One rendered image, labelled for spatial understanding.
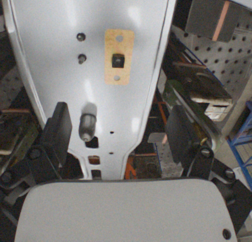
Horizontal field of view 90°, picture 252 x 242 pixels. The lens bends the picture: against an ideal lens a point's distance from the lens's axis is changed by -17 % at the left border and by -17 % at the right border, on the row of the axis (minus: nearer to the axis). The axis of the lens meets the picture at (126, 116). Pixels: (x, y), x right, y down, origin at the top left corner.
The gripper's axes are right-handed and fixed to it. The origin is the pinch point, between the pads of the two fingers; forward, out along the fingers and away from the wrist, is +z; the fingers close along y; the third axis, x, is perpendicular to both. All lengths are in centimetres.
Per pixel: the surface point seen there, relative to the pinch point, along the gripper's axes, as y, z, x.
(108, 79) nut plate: -1.2, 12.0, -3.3
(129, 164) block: 12, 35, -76
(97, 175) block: -5.0, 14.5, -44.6
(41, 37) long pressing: -10.4, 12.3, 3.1
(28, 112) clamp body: -20.4, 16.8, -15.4
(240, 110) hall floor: 172, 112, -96
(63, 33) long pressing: -7.3, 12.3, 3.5
